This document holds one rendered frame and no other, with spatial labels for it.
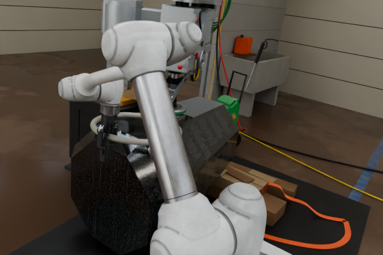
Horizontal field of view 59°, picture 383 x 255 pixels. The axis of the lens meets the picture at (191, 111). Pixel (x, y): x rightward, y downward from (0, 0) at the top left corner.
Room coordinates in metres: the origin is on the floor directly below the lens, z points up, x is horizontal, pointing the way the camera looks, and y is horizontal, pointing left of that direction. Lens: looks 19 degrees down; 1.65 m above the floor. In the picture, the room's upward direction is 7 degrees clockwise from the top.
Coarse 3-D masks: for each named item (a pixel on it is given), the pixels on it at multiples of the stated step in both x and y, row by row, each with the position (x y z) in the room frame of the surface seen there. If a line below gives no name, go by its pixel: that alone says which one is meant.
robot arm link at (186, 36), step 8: (168, 24) 1.10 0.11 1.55; (176, 24) 1.12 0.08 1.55; (184, 24) 1.10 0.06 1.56; (192, 24) 1.11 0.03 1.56; (176, 32) 1.09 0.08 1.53; (184, 32) 1.08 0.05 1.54; (192, 32) 1.09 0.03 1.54; (200, 32) 1.12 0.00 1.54; (176, 40) 1.07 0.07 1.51; (184, 40) 1.08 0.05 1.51; (192, 40) 1.08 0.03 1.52; (200, 40) 1.11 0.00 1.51; (176, 48) 1.07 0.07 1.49; (184, 48) 1.09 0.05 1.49; (192, 48) 1.10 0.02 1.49; (176, 56) 1.09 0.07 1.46; (184, 56) 1.13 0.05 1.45; (168, 64) 1.19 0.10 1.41
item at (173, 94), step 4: (188, 72) 2.47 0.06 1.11; (168, 76) 2.36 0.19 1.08; (184, 76) 2.38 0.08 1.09; (184, 80) 2.36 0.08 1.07; (180, 84) 2.27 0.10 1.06; (176, 88) 2.21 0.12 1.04; (180, 88) 2.28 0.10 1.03; (172, 92) 2.24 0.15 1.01; (176, 92) 2.19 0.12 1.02; (172, 96) 2.11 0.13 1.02; (172, 100) 2.11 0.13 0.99
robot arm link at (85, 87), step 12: (96, 72) 1.32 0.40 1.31; (108, 72) 1.30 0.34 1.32; (120, 72) 1.29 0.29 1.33; (60, 84) 1.35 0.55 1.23; (72, 84) 1.36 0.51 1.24; (84, 84) 1.33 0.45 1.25; (96, 84) 1.32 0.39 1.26; (60, 96) 1.36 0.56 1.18; (72, 96) 1.35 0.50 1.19; (84, 96) 1.36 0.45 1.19; (96, 96) 1.42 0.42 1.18
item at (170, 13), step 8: (168, 8) 2.25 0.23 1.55; (176, 8) 2.24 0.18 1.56; (184, 8) 2.23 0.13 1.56; (192, 8) 2.23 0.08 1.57; (168, 16) 2.25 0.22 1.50; (176, 16) 2.24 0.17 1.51; (184, 16) 2.23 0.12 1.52; (176, 64) 2.23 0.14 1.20; (184, 64) 2.22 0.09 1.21; (192, 64) 2.34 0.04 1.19; (176, 72) 2.29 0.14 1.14; (184, 72) 2.22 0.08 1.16
